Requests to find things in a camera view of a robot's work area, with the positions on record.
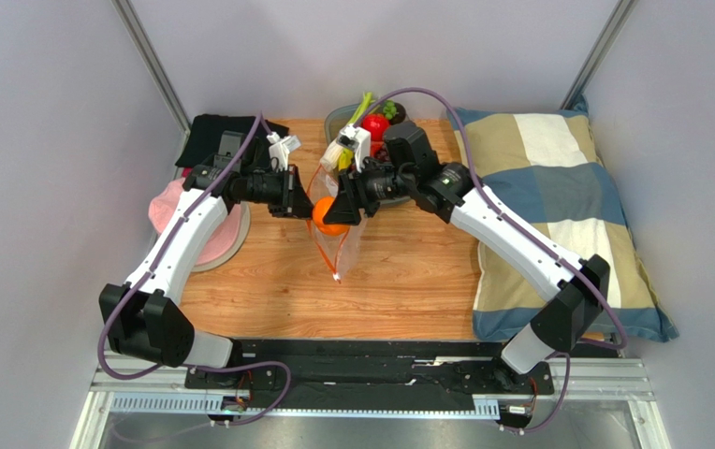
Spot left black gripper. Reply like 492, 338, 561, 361
241, 165, 320, 221

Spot orange fruit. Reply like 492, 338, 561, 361
312, 196, 349, 237

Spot clear orange zip top bag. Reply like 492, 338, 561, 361
306, 165, 367, 283

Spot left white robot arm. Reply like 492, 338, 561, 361
99, 132, 314, 369

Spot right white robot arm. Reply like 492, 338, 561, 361
322, 122, 610, 375

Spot grey food tray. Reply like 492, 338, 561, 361
319, 93, 409, 196

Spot green white leek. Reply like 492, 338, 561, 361
319, 92, 373, 176

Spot yellow bananas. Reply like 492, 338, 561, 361
337, 149, 354, 171

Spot pink hat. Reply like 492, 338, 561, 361
148, 178, 251, 272

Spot red apple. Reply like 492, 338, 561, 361
360, 113, 390, 141

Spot black folded cloth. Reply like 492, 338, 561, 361
175, 114, 270, 168

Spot plaid pillow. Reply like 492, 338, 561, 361
450, 98, 679, 343

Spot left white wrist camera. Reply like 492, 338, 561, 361
267, 132, 301, 172

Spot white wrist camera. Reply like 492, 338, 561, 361
267, 132, 301, 172
336, 124, 372, 172

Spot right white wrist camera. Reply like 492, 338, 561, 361
336, 124, 372, 172

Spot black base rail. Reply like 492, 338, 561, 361
184, 339, 561, 413

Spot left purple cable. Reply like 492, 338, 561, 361
96, 111, 291, 427

